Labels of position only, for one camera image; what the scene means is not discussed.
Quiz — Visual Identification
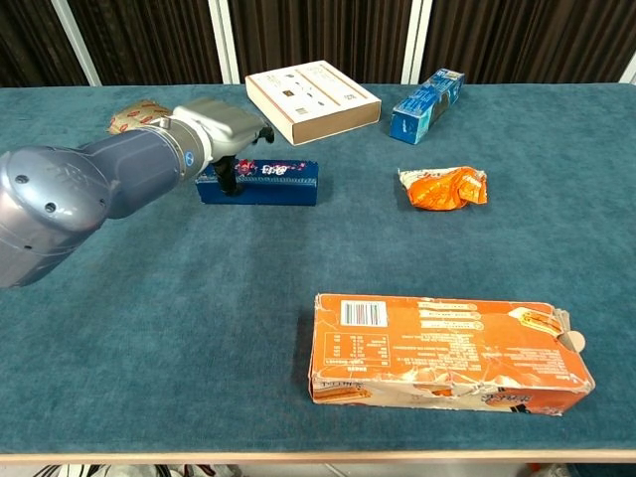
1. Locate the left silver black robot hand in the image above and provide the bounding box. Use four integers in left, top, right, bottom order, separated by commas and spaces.
171, 96, 275, 197

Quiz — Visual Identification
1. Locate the blue glasses case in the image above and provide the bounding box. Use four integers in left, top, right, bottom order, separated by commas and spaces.
195, 158, 320, 207

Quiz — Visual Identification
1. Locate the flat white cardboard box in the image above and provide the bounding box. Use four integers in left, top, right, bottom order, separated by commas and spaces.
244, 60, 383, 147

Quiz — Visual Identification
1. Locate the blue long carton box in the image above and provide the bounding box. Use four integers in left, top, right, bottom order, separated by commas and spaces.
389, 68, 466, 146

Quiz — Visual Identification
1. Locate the gold foil snack packet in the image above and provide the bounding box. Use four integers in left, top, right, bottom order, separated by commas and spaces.
105, 98, 173, 135

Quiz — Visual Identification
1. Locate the dark brown pleated curtain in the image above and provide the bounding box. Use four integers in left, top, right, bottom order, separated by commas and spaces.
0, 0, 636, 88

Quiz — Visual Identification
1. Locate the orange crumpled snack bag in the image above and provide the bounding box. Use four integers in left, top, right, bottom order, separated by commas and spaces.
397, 165, 489, 212

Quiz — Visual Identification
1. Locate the teal blue table cloth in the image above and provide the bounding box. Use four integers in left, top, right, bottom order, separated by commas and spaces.
0, 82, 636, 454

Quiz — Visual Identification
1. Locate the large worn orange carton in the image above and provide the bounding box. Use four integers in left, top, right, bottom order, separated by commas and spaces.
307, 292, 596, 417

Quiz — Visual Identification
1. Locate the black white clutter under table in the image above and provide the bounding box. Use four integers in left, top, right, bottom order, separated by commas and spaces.
29, 463, 239, 477

